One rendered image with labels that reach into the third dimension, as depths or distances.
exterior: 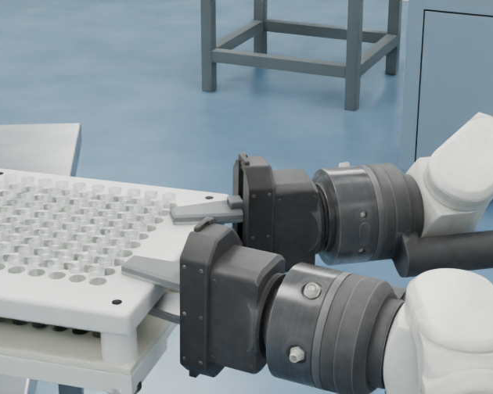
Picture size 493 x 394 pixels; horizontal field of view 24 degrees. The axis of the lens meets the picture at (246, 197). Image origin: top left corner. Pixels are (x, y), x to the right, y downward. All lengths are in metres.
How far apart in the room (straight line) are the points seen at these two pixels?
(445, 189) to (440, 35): 2.76
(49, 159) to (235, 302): 0.87
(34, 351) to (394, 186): 0.34
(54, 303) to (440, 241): 0.36
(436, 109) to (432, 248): 2.82
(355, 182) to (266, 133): 3.44
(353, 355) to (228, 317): 0.11
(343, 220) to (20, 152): 0.82
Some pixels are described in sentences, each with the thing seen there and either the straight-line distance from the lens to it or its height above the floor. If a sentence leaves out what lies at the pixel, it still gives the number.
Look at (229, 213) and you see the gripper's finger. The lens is 0.98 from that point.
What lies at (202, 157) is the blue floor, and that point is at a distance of 4.19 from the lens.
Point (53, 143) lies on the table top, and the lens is 1.74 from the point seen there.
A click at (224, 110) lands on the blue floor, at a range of 4.70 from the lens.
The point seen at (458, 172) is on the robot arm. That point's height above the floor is 1.12.
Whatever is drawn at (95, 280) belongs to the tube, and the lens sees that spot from 0.88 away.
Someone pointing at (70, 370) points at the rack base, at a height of 1.03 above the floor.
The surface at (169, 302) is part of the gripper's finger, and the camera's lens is 0.90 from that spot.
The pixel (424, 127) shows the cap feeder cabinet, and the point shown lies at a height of 0.23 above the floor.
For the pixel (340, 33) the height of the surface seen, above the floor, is 0.16.
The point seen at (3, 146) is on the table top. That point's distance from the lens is 1.75.
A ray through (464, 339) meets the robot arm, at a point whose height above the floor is 1.12.
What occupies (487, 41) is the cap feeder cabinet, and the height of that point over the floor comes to 0.54.
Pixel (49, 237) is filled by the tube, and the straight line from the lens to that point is 0.95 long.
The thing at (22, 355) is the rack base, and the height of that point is 1.03.
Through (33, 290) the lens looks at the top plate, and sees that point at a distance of 0.89.
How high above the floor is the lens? 1.48
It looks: 23 degrees down
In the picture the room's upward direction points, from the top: straight up
